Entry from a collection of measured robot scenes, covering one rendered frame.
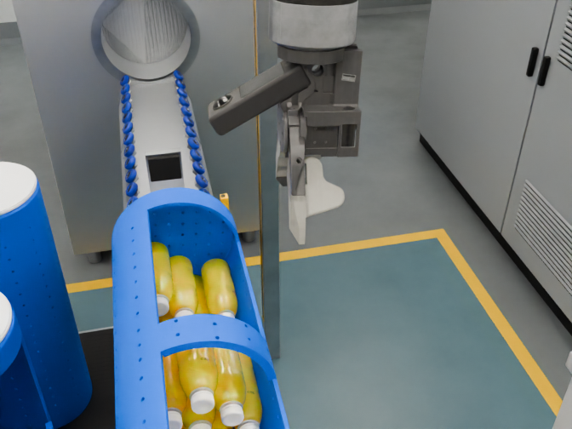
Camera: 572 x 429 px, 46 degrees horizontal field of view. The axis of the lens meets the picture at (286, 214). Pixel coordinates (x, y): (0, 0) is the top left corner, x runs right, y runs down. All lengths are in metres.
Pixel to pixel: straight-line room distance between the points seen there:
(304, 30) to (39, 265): 1.47
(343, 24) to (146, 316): 0.70
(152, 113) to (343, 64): 1.80
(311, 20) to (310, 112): 0.10
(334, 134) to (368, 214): 2.78
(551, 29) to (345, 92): 2.17
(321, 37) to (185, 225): 0.94
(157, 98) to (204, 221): 1.10
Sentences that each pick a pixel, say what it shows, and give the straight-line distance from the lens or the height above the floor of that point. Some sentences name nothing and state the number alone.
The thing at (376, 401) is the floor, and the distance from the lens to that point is 2.63.
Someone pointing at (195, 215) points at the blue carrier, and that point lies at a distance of 1.53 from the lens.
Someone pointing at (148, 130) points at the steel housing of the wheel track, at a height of 0.93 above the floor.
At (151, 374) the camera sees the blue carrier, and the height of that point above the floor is 1.22.
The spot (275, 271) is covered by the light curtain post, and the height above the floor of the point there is 0.47.
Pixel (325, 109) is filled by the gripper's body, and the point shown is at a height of 1.73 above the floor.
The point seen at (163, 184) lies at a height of 0.98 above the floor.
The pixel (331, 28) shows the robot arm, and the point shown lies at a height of 1.82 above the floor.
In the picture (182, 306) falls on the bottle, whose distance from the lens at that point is 1.42.
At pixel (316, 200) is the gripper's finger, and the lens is 0.71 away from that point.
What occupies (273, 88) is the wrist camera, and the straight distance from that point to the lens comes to 0.70.
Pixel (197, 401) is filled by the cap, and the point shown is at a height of 1.16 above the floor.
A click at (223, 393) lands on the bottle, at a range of 1.20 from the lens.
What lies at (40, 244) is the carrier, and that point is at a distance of 2.00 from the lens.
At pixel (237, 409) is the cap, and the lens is 1.19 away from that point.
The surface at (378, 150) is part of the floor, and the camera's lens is 4.04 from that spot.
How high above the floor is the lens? 2.05
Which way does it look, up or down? 36 degrees down
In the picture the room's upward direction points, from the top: straight up
